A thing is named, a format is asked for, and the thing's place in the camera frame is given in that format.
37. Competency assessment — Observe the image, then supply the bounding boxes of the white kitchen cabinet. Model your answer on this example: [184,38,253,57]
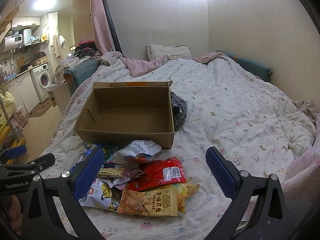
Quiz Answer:
[7,71,40,115]

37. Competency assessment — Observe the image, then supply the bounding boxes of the pink blanket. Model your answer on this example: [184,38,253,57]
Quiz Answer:
[100,51,228,78]

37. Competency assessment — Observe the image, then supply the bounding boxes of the pile of clothes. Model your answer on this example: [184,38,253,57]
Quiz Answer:
[67,40,102,60]

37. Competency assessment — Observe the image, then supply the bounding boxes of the person's left hand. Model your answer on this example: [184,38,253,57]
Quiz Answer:
[1,195,23,236]

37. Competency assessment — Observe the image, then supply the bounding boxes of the brown cardboard box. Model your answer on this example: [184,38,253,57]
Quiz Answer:
[74,81,175,150]

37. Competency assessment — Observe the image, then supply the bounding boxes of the teal bed bolster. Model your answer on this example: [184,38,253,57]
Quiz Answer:
[63,59,100,95]
[216,50,273,82]

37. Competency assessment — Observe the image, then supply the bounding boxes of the white washing machine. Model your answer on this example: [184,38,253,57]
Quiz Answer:
[30,63,52,103]

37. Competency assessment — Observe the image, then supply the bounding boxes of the red snack bag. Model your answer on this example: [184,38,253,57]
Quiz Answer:
[127,157,187,192]

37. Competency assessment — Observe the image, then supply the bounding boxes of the grey pillow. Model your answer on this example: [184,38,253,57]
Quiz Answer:
[146,44,192,61]

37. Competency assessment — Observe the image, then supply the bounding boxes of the wafer biscuit pack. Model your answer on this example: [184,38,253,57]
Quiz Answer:
[97,168,125,179]

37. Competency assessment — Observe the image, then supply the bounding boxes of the white Doritos style bag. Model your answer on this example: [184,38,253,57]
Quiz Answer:
[79,178,122,212]

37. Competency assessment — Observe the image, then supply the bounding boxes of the blue snack bag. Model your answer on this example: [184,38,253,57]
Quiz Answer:
[82,142,119,164]

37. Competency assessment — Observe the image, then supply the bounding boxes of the yellow bedding bundle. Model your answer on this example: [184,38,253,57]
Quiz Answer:
[0,91,16,129]

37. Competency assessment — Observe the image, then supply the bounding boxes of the pink curtain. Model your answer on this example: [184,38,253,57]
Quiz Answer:
[91,0,114,54]

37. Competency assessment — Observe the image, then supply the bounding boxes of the teal bed bolster left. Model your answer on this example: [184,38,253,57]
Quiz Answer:
[63,59,100,95]

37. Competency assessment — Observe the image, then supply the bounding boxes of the small white bottle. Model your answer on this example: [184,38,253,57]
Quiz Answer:
[288,143,305,158]

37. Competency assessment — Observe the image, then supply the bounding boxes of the dark striped garment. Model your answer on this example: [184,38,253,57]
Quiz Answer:
[170,91,187,132]

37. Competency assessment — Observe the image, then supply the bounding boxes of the teal bed bolster right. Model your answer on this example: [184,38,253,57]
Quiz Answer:
[216,50,273,82]

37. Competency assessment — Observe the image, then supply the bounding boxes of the white water heater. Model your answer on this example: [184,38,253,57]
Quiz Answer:
[1,34,23,53]

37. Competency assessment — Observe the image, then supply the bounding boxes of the white patterned duvet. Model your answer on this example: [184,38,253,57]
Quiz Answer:
[39,52,318,240]

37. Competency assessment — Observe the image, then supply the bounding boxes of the orange peanut snack bag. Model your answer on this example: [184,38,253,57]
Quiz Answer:
[117,183,200,217]

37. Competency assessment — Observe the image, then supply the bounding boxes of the silver white snack bag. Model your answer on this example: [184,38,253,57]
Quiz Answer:
[108,140,162,165]

